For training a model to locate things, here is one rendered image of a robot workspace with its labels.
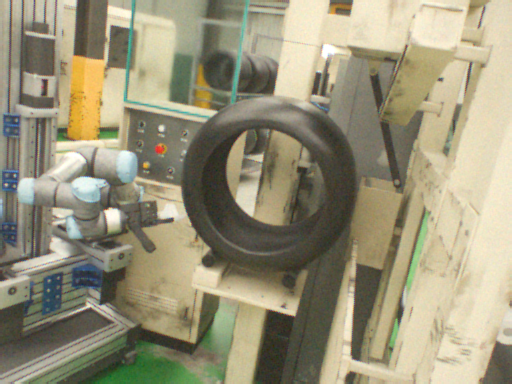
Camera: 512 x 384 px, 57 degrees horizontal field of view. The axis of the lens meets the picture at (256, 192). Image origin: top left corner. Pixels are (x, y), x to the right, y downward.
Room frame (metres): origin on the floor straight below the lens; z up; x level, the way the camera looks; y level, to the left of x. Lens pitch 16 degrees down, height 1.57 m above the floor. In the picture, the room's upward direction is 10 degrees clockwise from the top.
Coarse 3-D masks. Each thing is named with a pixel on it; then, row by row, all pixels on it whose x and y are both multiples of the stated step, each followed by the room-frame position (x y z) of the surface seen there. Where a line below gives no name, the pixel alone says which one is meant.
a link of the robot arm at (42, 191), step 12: (72, 156) 1.56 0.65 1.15; (84, 156) 1.60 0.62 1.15; (60, 168) 1.41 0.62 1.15; (72, 168) 1.47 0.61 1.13; (84, 168) 1.58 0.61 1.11; (24, 180) 1.25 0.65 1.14; (36, 180) 1.26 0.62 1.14; (48, 180) 1.28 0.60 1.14; (60, 180) 1.34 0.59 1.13; (72, 180) 1.46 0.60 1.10; (24, 192) 1.23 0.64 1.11; (36, 192) 1.24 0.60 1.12; (48, 192) 1.24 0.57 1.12; (36, 204) 1.25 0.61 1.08; (48, 204) 1.24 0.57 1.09
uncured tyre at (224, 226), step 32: (224, 128) 1.44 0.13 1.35; (256, 128) 1.42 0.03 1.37; (288, 128) 1.40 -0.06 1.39; (320, 128) 1.41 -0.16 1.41; (192, 160) 1.46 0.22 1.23; (224, 160) 1.72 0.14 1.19; (320, 160) 1.38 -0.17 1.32; (352, 160) 1.47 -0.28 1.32; (192, 192) 1.45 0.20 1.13; (224, 192) 1.72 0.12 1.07; (352, 192) 1.40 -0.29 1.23; (192, 224) 1.48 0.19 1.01; (224, 224) 1.67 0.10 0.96; (256, 224) 1.69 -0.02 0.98; (288, 224) 1.70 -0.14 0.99; (320, 224) 1.37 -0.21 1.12; (224, 256) 1.45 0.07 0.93; (256, 256) 1.41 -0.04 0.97; (288, 256) 1.39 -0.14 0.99; (320, 256) 1.43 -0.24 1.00
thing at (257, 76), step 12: (264, 36) 6.57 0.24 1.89; (252, 48) 6.64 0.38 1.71; (252, 60) 5.79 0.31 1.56; (264, 60) 6.17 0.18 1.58; (240, 72) 5.37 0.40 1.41; (252, 72) 6.55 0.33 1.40; (264, 72) 5.83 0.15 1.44; (276, 72) 6.15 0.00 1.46; (240, 84) 5.44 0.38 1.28; (252, 84) 5.76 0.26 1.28; (264, 84) 5.89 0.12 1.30; (252, 132) 5.87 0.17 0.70; (264, 132) 6.14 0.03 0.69; (252, 144) 5.84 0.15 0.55; (264, 144) 6.14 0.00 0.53; (252, 168) 5.98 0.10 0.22
